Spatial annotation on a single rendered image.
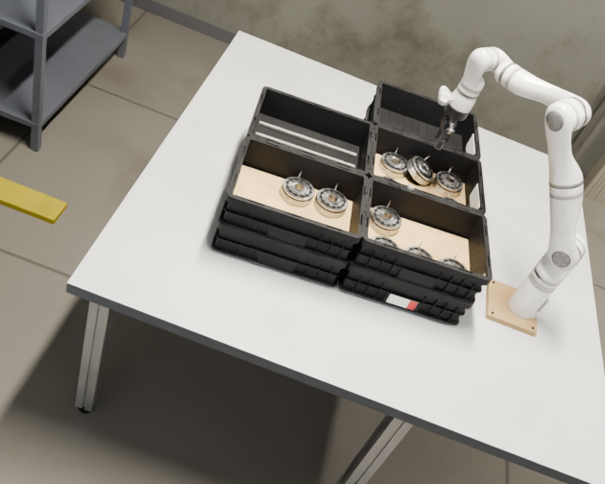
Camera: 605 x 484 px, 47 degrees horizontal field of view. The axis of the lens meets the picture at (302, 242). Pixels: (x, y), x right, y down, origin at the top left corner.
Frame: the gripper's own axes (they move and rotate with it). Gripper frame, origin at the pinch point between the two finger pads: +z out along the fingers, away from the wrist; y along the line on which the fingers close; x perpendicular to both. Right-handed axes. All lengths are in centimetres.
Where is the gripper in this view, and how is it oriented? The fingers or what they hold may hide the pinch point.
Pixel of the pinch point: (439, 139)
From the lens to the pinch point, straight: 234.4
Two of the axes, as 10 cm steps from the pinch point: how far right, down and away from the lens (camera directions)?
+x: -9.3, -3.5, -0.9
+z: -3.1, 6.7, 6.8
